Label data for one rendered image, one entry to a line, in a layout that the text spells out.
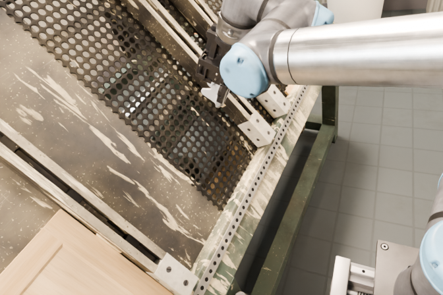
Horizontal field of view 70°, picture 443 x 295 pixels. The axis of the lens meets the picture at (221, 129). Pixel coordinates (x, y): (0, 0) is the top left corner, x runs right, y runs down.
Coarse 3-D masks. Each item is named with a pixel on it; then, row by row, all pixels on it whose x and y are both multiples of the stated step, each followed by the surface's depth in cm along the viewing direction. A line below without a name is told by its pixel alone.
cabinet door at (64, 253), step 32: (64, 224) 77; (32, 256) 71; (64, 256) 75; (96, 256) 79; (0, 288) 67; (32, 288) 70; (64, 288) 74; (96, 288) 78; (128, 288) 82; (160, 288) 86
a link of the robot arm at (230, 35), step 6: (222, 24) 58; (228, 24) 57; (216, 30) 61; (222, 30) 59; (228, 30) 59; (234, 30) 58; (240, 30) 58; (246, 30) 58; (222, 36) 60; (228, 36) 59; (234, 36) 59; (240, 36) 59; (228, 42) 60; (234, 42) 60
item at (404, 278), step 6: (402, 270) 66; (408, 270) 62; (402, 276) 63; (408, 276) 60; (396, 282) 64; (402, 282) 62; (408, 282) 59; (396, 288) 63; (402, 288) 61; (408, 288) 59; (414, 288) 56; (396, 294) 63; (402, 294) 61; (408, 294) 59; (414, 294) 57
